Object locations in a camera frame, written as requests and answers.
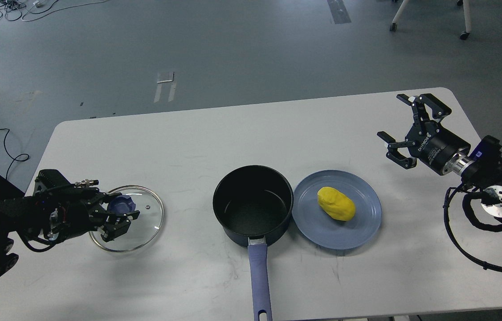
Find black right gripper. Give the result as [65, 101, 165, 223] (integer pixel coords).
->
[377, 93, 471, 176]

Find tangled cables on floor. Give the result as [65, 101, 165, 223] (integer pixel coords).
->
[0, 0, 109, 28]

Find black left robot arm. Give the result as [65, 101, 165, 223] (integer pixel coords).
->
[0, 169, 140, 277]

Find yellow potato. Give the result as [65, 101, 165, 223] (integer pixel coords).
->
[317, 186, 356, 222]

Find white chair legs with casters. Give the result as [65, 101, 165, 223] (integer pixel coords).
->
[389, 0, 473, 41]

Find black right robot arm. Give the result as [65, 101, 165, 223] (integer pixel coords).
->
[377, 93, 502, 273]

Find glass lid blue knob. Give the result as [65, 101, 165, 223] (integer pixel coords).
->
[88, 185, 164, 253]

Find blue plate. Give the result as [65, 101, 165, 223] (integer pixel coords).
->
[292, 170, 382, 250]

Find dark blue saucepan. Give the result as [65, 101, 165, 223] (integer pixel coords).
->
[212, 165, 294, 321]

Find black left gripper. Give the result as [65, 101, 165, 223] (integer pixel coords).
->
[41, 187, 140, 243]

